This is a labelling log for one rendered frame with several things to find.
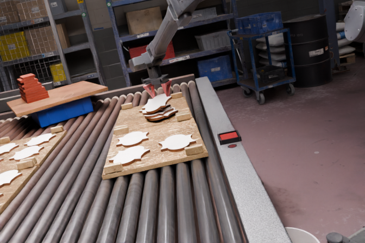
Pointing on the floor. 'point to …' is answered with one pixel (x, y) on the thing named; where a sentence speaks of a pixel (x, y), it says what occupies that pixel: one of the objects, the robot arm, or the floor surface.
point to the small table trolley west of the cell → (251, 85)
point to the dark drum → (308, 50)
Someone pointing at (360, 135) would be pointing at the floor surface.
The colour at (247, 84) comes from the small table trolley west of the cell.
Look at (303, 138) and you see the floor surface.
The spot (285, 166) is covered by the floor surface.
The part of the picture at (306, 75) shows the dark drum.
